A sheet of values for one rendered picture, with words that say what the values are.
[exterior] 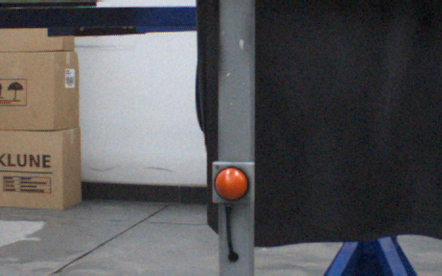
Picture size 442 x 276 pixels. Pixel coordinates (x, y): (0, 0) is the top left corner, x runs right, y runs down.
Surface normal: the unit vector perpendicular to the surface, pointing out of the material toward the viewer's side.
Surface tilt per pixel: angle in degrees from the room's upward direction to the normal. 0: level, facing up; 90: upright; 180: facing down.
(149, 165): 90
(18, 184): 90
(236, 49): 90
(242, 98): 90
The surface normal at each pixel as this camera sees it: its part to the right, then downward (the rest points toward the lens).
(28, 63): -0.19, 0.03
